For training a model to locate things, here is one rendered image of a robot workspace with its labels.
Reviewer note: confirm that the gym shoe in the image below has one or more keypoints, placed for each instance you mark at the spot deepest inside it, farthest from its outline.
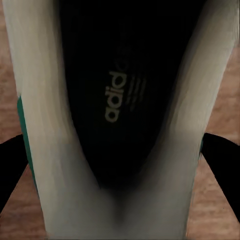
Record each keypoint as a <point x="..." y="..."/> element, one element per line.
<point x="114" y="98"/>

